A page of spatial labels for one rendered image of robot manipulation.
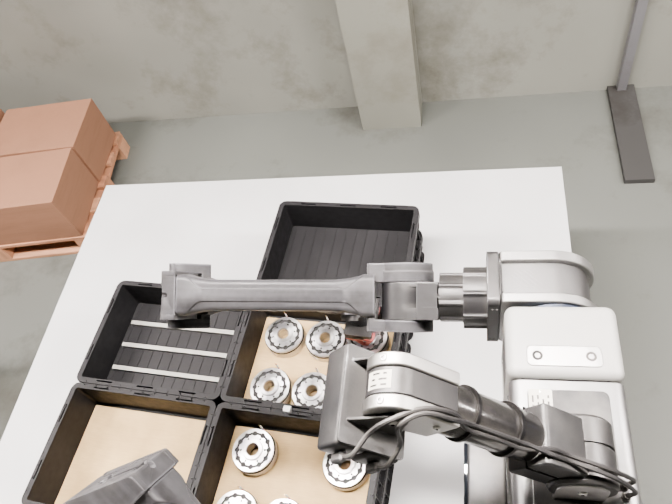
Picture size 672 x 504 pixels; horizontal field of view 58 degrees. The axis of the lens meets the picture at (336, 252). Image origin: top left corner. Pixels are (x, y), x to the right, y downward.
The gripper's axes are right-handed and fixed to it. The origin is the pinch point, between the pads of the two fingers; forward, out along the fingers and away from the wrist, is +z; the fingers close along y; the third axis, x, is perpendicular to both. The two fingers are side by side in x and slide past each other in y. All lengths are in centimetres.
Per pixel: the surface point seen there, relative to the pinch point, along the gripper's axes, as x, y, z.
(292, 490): -11.5, 37.0, 7.9
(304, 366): -16.0, 7.2, 7.5
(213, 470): -29.7, 36.7, 3.4
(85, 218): -168, -83, 76
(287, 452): -14.9, 28.9, 7.8
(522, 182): 35, -67, 19
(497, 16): 20, -182, 40
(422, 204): 5, -57, 19
